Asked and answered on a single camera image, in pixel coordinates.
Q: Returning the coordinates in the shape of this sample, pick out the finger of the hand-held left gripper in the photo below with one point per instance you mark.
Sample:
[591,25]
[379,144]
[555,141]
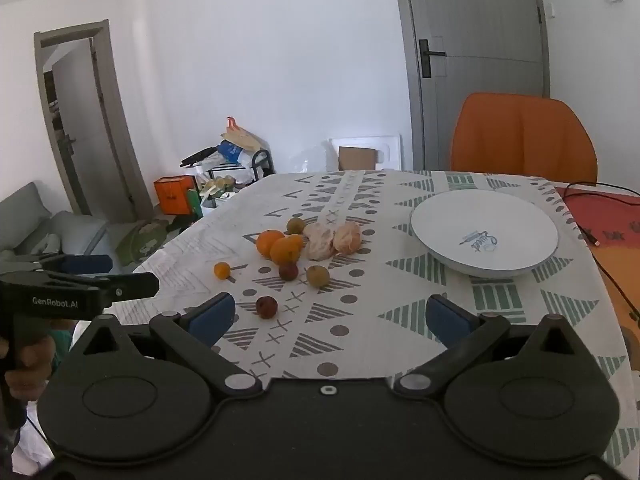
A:
[127,287]
[90,263]

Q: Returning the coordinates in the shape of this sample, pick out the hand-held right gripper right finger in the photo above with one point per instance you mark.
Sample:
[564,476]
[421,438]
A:
[446,320]

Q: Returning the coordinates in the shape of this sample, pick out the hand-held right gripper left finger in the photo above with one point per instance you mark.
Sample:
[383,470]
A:
[214,318]

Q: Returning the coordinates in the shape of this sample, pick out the small orange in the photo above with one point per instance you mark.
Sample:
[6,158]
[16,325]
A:
[221,270]

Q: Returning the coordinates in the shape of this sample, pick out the dark red round fruit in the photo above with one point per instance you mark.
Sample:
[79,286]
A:
[288,271]
[266,307]

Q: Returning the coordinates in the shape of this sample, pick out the white plate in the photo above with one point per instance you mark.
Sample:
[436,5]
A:
[450,230]

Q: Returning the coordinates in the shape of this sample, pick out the large orange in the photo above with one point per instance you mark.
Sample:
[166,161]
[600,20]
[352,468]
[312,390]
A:
[287,251]
[267,241]

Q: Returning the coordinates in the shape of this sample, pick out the small brownish fruit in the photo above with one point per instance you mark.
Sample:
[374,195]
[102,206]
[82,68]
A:
[317,276]

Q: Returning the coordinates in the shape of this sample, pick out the pale peeled orange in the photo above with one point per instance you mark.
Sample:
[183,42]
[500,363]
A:
[320,242]

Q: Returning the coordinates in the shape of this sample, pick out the person's left hand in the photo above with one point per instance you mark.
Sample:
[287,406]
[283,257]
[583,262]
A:
[30,367]

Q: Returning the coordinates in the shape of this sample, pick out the grey sofa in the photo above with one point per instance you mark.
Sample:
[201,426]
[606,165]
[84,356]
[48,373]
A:
[55,230]

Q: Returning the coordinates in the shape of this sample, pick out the green cushion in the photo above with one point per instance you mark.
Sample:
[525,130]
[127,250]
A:
[142,240]

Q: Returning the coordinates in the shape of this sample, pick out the patterned tablecloth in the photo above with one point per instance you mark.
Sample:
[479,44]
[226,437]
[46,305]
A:
[380,260]

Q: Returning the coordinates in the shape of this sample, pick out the orange box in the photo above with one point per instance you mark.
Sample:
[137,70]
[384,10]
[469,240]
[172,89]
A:
[172,195]

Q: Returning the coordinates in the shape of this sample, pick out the brown-green round fruit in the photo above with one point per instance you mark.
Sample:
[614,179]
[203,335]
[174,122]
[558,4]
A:
[295,225]

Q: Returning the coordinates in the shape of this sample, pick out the black metal rack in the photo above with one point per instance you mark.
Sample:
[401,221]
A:
[262,160]

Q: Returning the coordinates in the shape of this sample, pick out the blue and white bag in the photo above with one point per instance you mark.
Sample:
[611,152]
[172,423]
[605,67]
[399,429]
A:
[232,151]

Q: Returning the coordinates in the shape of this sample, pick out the brown cardboard box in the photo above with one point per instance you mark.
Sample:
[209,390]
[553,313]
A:
[356,158]

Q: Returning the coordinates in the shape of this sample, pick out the brown paper bag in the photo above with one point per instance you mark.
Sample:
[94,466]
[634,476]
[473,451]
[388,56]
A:
[242,135]

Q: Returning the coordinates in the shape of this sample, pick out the red printed mat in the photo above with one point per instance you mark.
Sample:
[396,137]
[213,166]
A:
[617,220]

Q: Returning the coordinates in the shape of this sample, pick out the orange chair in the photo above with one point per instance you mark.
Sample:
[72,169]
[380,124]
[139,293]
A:
[520,135]

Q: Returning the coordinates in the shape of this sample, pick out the grey door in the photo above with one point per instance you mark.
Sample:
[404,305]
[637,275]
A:
[480,35]

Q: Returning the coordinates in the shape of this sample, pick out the grey doorway frame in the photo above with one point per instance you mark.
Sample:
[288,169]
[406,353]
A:
[45,110]

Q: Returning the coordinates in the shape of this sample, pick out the small white wall switch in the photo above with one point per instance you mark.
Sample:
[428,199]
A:
[551,10]

